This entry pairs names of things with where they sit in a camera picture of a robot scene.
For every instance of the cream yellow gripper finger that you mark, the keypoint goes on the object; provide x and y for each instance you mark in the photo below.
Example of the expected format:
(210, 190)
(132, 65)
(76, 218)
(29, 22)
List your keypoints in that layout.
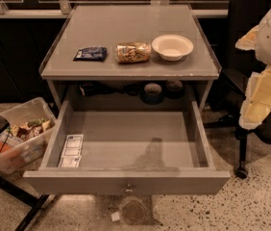
(257, 104)

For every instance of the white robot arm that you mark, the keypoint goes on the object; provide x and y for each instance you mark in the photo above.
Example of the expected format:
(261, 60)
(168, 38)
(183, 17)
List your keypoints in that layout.
(259, 40)

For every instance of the grey cabinet with glass top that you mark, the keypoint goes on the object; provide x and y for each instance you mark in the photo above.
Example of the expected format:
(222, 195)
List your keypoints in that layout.
(108, 25)

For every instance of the round metal drawer knob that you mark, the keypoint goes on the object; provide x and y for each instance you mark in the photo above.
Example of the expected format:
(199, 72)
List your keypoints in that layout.
(129, 189)

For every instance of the open grey top drawer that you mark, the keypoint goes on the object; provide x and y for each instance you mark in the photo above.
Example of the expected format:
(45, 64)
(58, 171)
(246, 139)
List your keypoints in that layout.
(158, 151)

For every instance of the black office chair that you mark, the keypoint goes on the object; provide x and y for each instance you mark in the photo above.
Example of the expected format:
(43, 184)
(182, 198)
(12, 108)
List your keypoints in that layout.
(243, 88)

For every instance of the dark tape roll right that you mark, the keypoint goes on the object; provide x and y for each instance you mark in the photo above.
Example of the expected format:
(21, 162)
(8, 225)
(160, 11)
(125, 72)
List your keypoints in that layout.
(174, 89)

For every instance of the dark tape roll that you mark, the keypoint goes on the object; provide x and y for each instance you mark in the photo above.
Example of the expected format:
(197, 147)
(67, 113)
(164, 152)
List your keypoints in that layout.
(174, 89)
(152, 94)

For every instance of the white bowl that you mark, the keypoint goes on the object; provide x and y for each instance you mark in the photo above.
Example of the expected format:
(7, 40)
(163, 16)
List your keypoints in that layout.
(172, 48)

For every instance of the dark tape roll left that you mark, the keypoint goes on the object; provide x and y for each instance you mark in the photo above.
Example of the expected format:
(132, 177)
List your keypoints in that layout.
(152, 94)

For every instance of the blue snack bag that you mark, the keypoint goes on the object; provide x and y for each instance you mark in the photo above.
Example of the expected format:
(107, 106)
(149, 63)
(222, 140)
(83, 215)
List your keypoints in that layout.
(92, 53)

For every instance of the clear round lid on floor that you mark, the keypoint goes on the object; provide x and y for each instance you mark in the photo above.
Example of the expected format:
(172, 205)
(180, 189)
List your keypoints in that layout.
(131, 210)

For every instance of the snack items in bin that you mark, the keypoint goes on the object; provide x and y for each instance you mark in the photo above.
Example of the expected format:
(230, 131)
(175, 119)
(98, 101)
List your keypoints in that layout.
(30, 129)

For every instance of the clear plastic bin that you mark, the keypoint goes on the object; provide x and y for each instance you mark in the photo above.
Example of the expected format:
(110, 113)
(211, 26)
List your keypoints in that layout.
(15, 153)

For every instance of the metal window railing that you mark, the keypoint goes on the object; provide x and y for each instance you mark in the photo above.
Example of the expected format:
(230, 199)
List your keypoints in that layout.
(61, 0)

